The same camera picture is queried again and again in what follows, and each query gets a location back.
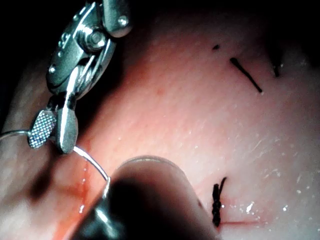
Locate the curved steel needle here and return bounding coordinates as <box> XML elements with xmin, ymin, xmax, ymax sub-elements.
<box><xmin>0</xmin><ymin>129</ymin><xmax>112</xmax><ymax>181</ymax></box>

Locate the right arm needle driver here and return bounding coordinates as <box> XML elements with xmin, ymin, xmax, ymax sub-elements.
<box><xmin>45</xmin><ymin>1</ymin><xmax>118</xmax><ymax>101</ymax></box>

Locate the black stitching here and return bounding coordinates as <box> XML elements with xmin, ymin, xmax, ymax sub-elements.
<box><xmin>211</xmin><ymin>176</ymin><xmax>228</xmax><ymax>228</ymax></box>

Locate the tissue pad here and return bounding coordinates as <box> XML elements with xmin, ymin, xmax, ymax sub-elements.
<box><xmin>0</xmin><ymin>9</ymin><xmax>320</xmax><ymax>240</ymax></box>

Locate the right arm needle driver jaw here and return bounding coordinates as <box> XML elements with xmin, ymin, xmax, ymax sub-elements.
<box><xmin>26</xmin><ymin>109</ymin><xmax>58</xmax><ymax>150</ymax></box>
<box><xmin>55</xmin><ymin>92</ymin><xmax>79</xmax><ymax>154</ymax></box>

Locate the short black thread piece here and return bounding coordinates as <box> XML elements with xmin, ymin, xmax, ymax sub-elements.
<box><xmin>229</xmin><ymin>57</ymin><xmax>263</xmax><ymax>94</ymax></box>

